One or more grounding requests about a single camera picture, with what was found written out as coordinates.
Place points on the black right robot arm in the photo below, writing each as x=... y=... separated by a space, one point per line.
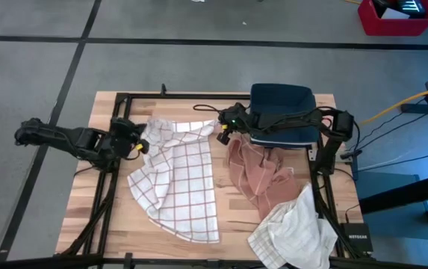
x=292 y=119

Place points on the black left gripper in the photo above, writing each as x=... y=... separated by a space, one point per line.
x=124 y=138

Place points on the white paper sheet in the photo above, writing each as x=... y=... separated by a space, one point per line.
x=394 y=14

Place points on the plain pink towel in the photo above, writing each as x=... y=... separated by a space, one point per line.
x=258 y=172

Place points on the black metal table frame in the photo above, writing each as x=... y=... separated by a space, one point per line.
x=198 y=96

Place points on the navy blue fabric bin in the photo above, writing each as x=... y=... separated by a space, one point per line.
x=281 y=97

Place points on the black device white stripes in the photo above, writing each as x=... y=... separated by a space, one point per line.
x=411 y=5

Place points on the white towel thin beige stripes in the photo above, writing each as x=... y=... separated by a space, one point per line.
x=296 y=231

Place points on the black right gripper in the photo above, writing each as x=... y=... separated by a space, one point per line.
x=238 y=119

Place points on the white towel red grid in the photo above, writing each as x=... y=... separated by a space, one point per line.
x=183 y=179

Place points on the black metal stand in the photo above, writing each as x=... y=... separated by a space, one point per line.
x=404 y=194

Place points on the black Netgear network switch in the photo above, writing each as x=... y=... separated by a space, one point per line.
x=357 y=237

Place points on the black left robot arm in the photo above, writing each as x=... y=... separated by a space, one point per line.
x=68 y=138

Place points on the red plastic crate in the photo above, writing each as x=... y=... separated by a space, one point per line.
x=396 y=28

